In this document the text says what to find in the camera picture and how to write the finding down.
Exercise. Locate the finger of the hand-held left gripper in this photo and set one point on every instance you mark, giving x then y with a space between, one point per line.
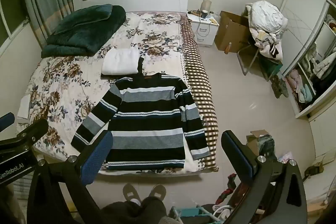
31 130
5 121

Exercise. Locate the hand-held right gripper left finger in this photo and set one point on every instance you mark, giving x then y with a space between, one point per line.
96 158

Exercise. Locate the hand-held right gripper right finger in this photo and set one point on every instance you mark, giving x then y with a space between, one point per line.
237 154

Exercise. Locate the striped knit sweater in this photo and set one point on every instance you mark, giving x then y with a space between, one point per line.
147 121

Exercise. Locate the pink folded clothes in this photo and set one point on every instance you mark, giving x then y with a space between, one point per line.
294 78

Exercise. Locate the pile of clothes on chair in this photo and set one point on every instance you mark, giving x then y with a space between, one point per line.
267 43

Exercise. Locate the white paper sheet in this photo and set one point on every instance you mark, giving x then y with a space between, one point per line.
24 107

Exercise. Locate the small open cardboard box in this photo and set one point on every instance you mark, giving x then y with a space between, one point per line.
256 140

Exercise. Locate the red and black cloth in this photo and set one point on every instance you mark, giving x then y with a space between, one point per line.
225 190

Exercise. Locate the pink packet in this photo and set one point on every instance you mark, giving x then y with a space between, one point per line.
286 157

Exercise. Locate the floral bed sheet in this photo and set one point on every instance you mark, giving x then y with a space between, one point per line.
65 77

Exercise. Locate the person's right shoe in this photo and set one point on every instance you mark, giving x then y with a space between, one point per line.
157 191

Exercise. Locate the person's legs in black pants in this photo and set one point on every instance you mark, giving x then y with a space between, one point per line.
141 211

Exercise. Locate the teal plastic basket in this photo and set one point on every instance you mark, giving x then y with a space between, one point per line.
189 214

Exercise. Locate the small brown box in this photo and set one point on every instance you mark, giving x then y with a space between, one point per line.
315 170

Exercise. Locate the green slippers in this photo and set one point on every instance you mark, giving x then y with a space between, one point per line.
279 86

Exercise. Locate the brown checkered blanket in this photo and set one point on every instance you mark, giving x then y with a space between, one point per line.
199 82

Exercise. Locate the teal folded towel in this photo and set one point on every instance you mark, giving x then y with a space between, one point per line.
306 94

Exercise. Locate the folding chair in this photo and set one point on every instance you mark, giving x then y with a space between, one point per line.
249 58

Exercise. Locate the white pillow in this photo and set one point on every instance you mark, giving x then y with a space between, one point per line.
119 61

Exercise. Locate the window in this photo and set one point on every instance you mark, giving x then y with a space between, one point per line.
10 19

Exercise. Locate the orange bottle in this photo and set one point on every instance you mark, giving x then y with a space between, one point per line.
229 47

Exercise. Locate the dark green folded blanket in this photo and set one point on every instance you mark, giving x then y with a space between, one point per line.
84 29

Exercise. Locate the large cardboard box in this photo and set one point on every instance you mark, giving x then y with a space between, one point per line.
231 29

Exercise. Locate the white nightstand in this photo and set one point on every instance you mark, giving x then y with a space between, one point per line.
203 29

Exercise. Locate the white crumpled duvet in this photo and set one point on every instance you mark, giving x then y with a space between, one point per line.
265 14

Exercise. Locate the white wardrobe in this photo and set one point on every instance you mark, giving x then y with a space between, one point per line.
302 16

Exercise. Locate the beige table lamp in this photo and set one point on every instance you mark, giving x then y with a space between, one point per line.
206 5

